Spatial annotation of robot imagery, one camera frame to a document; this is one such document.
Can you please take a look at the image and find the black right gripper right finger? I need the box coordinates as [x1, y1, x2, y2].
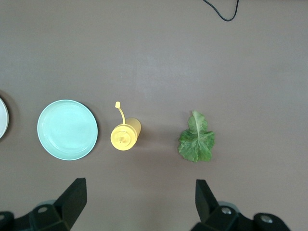
[191, 179, 293, 231]

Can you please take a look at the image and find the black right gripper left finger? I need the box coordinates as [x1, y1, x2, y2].
[0, 177, 87, 231]

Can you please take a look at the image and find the green lettuce leaf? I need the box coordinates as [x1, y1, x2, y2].
[177, 110, 216, 164]

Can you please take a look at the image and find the yellow squeeze bottle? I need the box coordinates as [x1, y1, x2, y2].
[110, 101, 142, 152]

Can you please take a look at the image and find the mint green plate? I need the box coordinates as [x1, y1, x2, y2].
[37, 99, 99, 161]

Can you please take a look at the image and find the beige plate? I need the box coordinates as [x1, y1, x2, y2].
[0, 97, 10, 140]

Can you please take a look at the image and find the thin black looped cable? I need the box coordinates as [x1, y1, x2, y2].
[203, 0, 240, 22]

